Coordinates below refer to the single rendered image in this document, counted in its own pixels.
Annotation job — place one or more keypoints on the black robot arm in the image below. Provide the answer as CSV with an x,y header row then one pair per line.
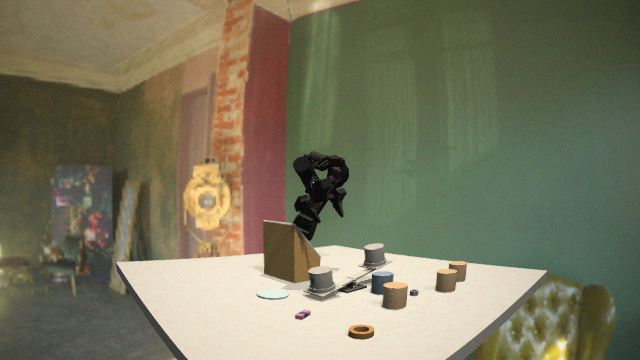
x,y
336,177

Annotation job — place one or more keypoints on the grey balance beam with flat pans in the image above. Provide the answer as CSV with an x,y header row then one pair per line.
x,y
348,285

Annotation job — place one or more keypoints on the brown cylinder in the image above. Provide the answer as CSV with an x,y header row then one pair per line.
x,y
461,269
394,295
446,280

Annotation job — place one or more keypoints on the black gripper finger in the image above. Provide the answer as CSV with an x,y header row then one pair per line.
x,y
338,205
309,210

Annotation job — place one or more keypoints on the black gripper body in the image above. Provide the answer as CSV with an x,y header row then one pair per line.
x,y
319,197

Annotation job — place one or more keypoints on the orange-brown flat ring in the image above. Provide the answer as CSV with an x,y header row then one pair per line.
x,y
361,331

